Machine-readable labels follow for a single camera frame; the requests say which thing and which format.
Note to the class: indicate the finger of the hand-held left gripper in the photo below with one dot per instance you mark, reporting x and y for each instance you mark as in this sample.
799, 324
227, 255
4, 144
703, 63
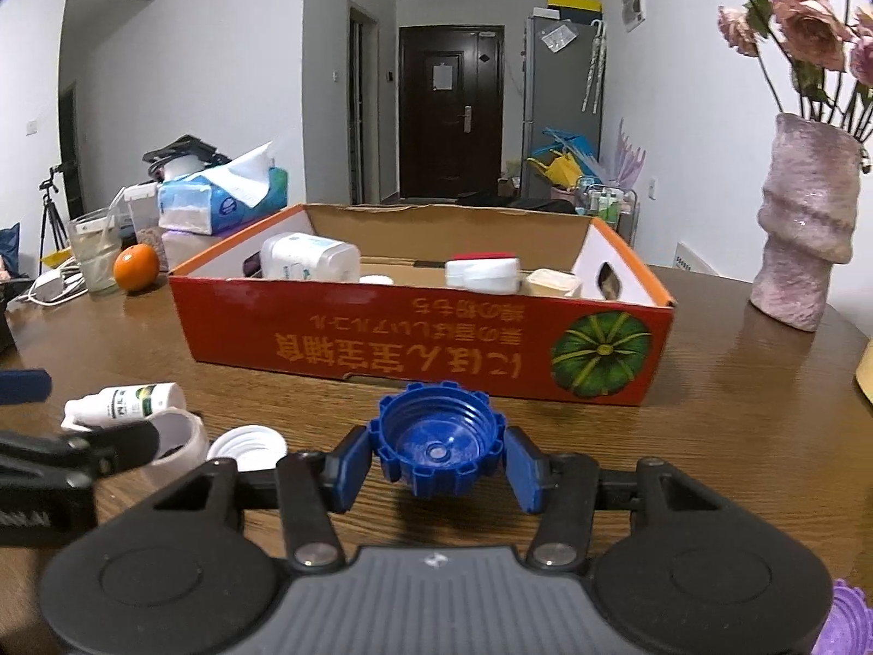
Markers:
24, 386
123, 447

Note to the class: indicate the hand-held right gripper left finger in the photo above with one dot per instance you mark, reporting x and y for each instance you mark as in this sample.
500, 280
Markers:
351, 467

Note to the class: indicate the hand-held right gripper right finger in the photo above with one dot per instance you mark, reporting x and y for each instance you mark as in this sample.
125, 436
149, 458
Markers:
525, 471

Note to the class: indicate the white spray bottle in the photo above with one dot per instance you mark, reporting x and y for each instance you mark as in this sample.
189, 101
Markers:
136, 402

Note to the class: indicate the white cylindrical cap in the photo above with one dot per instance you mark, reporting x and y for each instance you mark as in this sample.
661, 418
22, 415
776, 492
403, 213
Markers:
187, 443

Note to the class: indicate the blue notched lid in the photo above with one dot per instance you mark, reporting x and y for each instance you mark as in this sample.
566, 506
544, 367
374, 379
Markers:
436, 443

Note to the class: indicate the red cardboard box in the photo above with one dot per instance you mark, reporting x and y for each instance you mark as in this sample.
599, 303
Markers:
409, 348

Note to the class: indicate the small cream box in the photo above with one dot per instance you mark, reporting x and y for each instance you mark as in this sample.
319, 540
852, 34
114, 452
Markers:
552, 284

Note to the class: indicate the small white cap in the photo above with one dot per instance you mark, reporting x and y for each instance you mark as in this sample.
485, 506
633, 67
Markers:
376, 279

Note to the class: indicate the red and white lint brush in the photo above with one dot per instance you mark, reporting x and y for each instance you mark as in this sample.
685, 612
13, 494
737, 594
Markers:
484, 273

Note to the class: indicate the white plastic case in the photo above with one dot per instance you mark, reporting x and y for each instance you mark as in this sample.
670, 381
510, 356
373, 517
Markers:
307, 258

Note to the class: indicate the purple notched lid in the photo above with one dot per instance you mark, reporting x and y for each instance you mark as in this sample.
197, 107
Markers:
852, 621

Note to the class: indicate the white power adapter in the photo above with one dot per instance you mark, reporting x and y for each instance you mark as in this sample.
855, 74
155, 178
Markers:
51, 286

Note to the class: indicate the white ribbed lid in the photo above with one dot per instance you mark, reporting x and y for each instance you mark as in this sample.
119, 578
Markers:
249, 447

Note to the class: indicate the clear drinking glass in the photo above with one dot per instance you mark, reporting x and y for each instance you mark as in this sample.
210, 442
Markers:
95, 259

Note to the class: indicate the orange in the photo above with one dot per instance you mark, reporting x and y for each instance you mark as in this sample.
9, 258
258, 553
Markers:
136, 269

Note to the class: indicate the white flat box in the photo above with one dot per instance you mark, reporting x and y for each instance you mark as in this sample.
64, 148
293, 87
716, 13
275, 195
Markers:
187, 249

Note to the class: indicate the clear plastic container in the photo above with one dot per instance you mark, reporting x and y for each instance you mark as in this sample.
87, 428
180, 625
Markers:
143, 211

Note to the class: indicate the blue tissue pack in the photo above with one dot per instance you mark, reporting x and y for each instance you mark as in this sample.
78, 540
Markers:
218, 201

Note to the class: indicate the dark bag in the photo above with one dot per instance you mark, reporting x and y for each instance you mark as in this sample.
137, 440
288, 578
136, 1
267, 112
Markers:
532, 203

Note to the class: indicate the white trolley with bottles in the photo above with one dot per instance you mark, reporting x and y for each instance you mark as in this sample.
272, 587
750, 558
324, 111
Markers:
607, 208

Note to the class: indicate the black gadget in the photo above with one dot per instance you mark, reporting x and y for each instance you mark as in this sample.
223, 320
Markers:
181, 153

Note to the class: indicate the blue and yellow bags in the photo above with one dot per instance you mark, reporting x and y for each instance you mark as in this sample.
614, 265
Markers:
563, 164

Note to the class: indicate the yellow thermos jug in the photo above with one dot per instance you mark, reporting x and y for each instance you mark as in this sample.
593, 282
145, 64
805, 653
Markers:
866, 382

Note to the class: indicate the dark wooden door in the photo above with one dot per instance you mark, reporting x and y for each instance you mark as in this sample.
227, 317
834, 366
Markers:
450, 123

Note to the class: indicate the pink textured vase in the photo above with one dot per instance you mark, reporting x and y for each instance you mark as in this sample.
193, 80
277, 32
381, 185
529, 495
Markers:
805, 232

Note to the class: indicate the grey refrigerator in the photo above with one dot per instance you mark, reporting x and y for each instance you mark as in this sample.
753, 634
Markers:
559, 95

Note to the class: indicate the folded hanging umbrella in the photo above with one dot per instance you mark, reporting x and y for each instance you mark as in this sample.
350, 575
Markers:
595, 68

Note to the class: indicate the yellow and black box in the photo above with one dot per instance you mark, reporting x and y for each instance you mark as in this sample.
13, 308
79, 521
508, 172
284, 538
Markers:
576, 3

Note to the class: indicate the dried pink roses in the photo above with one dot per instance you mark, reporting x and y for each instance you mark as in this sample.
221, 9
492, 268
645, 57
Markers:
811, 27

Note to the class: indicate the camera tripod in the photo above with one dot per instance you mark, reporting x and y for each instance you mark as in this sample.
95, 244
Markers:
51, 218

